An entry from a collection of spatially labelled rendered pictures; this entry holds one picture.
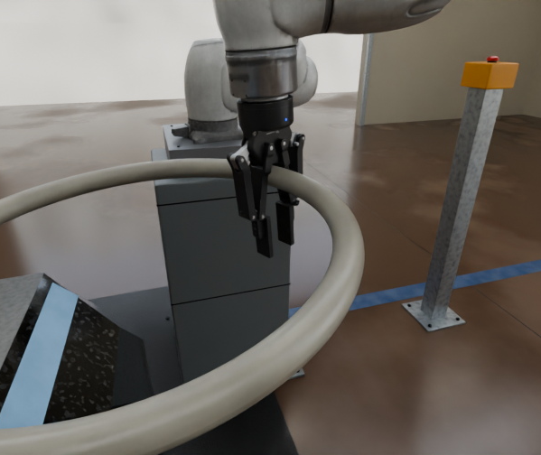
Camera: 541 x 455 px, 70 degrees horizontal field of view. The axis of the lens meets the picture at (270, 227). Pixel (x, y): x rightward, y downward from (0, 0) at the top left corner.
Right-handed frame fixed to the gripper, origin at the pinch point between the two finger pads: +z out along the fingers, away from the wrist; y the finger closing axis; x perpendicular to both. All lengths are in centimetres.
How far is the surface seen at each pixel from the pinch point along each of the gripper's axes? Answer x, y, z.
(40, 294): -10.6, 31.2, -0.9
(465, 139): -12, -111, 14
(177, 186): -51, -13, 9
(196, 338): -52, -9, 63
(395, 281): -39, -121, 97
